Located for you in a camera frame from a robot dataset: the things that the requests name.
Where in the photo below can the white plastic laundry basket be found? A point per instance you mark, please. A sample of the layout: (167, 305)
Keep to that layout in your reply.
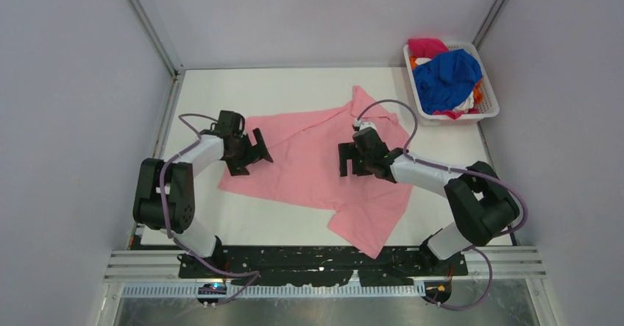
(452, 88)

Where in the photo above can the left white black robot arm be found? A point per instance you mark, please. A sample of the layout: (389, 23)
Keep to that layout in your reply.
(165, 195)

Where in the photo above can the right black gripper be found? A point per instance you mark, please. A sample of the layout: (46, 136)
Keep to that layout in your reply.
(347, 151)

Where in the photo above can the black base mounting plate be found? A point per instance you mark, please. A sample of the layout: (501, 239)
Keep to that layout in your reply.
(319, 266)

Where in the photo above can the magenta t shirt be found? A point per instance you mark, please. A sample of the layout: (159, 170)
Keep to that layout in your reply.
(426, 47)

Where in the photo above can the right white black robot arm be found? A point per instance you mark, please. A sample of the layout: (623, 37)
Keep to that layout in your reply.
(482, 207)

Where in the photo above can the white slotted cable duct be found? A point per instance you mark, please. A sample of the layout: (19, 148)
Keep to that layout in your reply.
(223, 290)

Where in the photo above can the aluminium frame rail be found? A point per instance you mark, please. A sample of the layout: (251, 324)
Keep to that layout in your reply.
(502, 262)

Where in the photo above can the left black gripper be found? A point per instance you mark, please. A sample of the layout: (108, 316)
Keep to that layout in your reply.
(257, 152)

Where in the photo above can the pink t shirt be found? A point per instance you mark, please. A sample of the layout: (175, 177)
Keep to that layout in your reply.
(305, 171)

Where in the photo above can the blue t shirt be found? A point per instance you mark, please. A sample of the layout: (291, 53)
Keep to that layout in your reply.
(446, 80)

